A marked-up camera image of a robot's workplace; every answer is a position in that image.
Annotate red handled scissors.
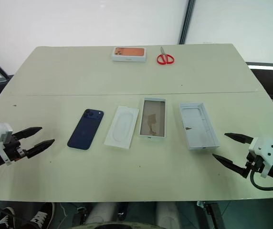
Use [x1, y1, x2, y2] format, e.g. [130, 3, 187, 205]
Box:
[156, 46, 176, 66]

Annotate black metal table frame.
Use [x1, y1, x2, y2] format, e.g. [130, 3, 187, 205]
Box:
[196, 200, 223, 229]

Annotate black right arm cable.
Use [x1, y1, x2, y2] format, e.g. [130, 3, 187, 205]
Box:
[250, 167, 273, 191]

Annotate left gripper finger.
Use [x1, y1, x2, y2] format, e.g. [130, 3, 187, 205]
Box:
[25, 138, 56, 160]
[12, 126, 43, 142]

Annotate black white sneaker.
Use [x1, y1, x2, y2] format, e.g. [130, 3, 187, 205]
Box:
[30, 202, 56, 229]
[0, 206, 16, 226]

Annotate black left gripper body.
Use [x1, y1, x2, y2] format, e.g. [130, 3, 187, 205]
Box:
[4, 135, 29, 163]

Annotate white phone box base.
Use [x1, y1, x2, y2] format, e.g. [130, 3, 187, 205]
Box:
[178, 102, 221, 151]

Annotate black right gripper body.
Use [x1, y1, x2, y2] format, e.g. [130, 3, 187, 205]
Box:
[245, 152, 266, 178]

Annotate phone box with orange print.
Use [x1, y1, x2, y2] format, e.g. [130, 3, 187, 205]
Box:
[111, 46, 147, 63]

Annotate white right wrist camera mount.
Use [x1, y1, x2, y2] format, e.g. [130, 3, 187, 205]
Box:
[248, 135, 273, 178]

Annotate dark blue smartphone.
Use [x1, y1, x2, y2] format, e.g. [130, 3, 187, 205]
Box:
[67, 108, 105, 151]

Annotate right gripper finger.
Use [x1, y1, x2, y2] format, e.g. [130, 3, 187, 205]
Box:
[212, 154, 249, 179]
[224, 132, 254, 146]

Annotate dark desk with grey edge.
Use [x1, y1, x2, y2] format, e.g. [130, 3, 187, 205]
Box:
[244, 61, 273, 104]

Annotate dark window frame post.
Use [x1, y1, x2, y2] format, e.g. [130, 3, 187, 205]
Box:
[178, 0, 197, 45]

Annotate white paper insert tray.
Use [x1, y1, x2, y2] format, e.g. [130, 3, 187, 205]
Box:
[104, 105, 140, 150]

